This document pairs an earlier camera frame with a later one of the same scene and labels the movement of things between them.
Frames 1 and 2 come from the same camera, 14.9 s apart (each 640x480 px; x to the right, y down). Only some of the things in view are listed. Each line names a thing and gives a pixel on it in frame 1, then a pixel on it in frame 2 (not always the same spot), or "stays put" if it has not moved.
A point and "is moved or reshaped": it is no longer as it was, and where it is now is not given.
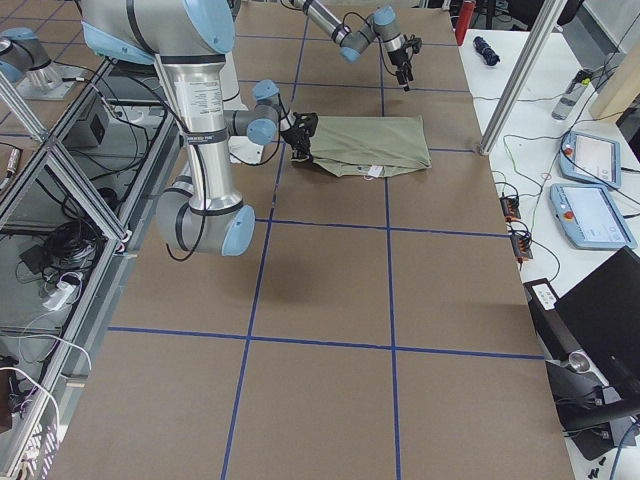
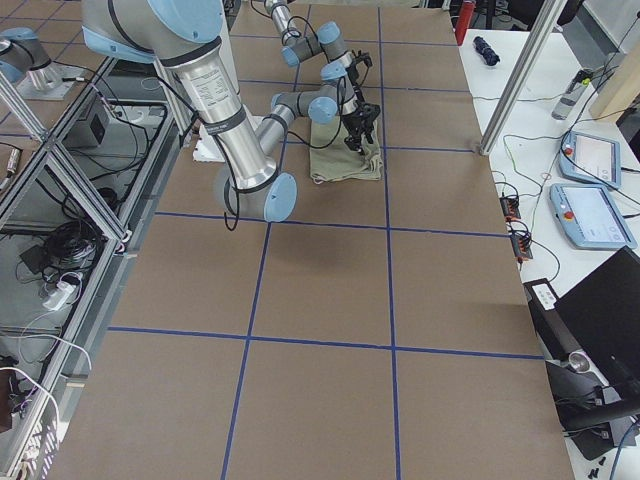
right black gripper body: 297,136 to 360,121
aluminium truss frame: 71,201 stays put
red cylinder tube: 463,20 stays put
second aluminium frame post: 522,75 stays put
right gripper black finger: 301,153 to 354,142
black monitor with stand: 591,341 stays put
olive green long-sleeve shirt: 348,145 is moved or reshaped
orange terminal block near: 521,247 stays put
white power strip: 57,300 stays put
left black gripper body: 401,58 to 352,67
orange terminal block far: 511,209 stays put
